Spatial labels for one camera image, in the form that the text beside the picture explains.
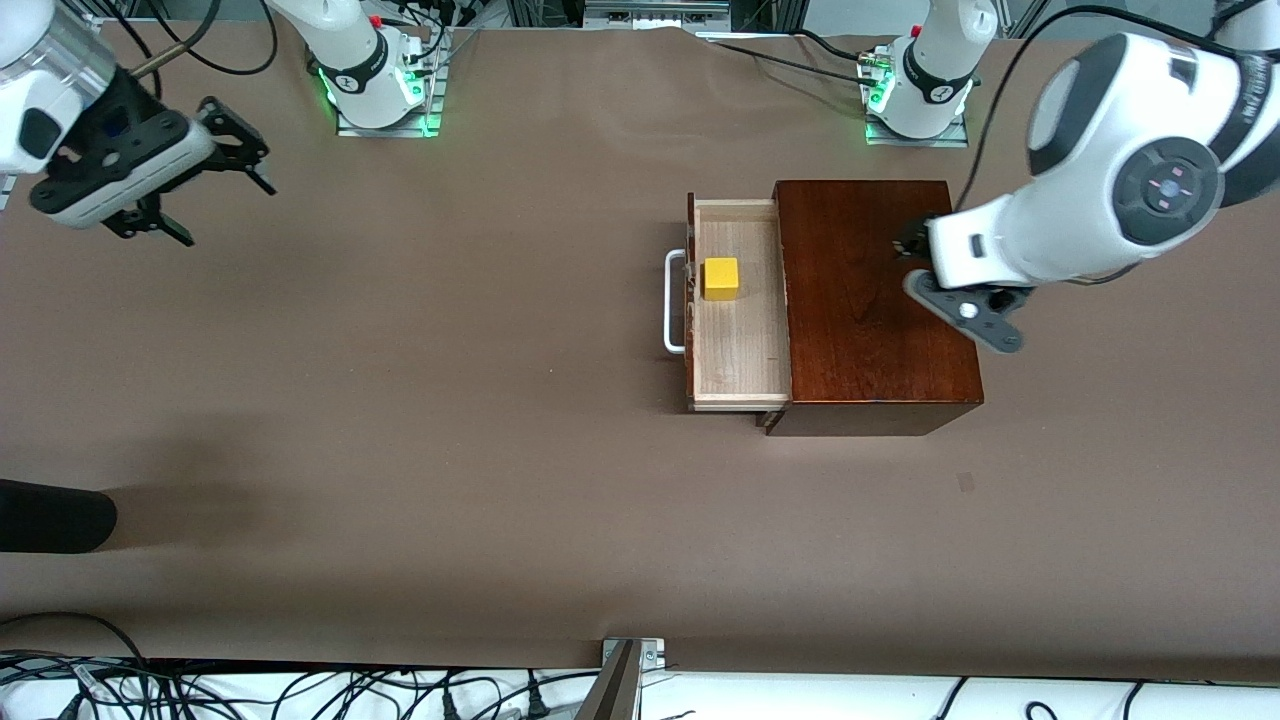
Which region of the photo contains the light wooden drawer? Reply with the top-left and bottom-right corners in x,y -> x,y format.
685,193 -> 793,413

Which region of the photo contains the white drawer handle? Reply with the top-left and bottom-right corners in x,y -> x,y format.
664,249 -> 690,355

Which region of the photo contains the dark wooden cabinet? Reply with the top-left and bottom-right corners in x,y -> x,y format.
757,180 -> 985,438

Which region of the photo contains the brown table mat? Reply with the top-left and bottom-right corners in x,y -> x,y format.
0,18 -> 1280,686

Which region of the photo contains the black ribbed cylinder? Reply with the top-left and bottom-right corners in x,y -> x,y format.
0,479 -> 119,554

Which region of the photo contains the grey equipment box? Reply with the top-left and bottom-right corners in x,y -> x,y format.
583,0 -> 733,31

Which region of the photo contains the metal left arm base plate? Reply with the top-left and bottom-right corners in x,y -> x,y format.
863,45 -> 971,149

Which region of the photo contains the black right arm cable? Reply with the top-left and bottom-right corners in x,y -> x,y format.
95,0 -> 281,79

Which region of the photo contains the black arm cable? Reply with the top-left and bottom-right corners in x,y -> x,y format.
955,3 -> 1231,216
95,0 -> 281,79

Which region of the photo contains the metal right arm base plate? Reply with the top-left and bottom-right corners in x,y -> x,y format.
335,45 -> 443,139

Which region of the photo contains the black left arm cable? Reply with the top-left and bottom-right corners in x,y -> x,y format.
955,3 -> 1231,216

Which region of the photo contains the short curved black cable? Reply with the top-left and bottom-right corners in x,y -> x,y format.
795,28 -> 891,63

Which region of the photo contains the long black table cable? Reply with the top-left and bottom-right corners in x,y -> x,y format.
703,36 -> 881,86

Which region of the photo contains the black cable loop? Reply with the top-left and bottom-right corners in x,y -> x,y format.
0,611 -> 151,666

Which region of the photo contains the small metal bracket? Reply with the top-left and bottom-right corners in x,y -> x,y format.
600,637 -> 667,673

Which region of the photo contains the dark camera pole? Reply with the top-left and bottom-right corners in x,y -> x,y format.
573,640 -> 643,720

